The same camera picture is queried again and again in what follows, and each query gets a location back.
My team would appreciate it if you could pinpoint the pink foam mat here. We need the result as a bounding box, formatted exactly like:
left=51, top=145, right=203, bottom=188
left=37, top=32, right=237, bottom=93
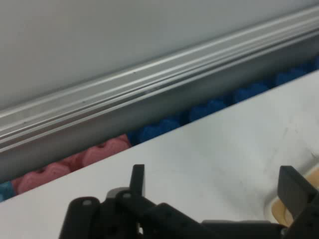
left=11, top=134, right=133, bottom=195

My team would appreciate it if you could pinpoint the dark blue foam mat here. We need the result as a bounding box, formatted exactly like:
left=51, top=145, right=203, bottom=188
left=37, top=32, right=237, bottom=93
left=127, top=56, right=319, bottom=147

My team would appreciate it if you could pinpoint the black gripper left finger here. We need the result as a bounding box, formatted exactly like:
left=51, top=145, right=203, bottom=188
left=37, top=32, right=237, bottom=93
left=59, top=164, right=205, bottom=239

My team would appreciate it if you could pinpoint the wooden tray cream rim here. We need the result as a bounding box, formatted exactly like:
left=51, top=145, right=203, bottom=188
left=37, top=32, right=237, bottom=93
left=263, top=151, right=319, bottom=228

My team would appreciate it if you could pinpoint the horizontal aluminium frame rail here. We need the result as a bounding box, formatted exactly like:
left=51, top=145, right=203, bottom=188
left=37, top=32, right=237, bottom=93
left=0, top=4, right=319, bottom=182

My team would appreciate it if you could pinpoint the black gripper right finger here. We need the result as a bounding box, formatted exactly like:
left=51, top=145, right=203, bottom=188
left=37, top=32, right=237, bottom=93
left=278, top=166, right=319, bottom=239

